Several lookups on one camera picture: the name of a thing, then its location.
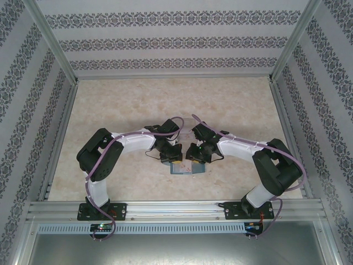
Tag teal card holder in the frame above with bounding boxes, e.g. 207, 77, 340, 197
169, 161, 206, 176

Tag grey metal panel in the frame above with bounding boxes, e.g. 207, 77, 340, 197
16, 220, 341, 265

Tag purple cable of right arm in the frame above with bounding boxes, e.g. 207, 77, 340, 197
192, 114, 307, 240

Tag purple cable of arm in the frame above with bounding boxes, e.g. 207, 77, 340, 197
192, 114, 307, 240
87, 116, 185, 242

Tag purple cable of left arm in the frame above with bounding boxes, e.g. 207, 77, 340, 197
87, 116, 185, 242

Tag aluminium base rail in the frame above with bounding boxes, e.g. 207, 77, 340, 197
26, 199, 329, 222

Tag aluminium rear rail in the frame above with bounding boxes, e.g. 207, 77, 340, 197
76, 73, 272, 81

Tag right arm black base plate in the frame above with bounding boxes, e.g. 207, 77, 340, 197
223, 201, 275, 221

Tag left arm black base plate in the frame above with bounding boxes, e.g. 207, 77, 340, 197
77, 203, 128, 221

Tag slotted grey cable duct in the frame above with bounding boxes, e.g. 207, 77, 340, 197
37, 222, 247, 234

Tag aluminium side rail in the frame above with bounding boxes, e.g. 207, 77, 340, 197
269, 79, 315, 199
37, 81, 81, 202

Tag aluminium frame post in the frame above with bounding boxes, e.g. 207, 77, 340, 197
21, 0, 81, 85
268, 0, 324, 83

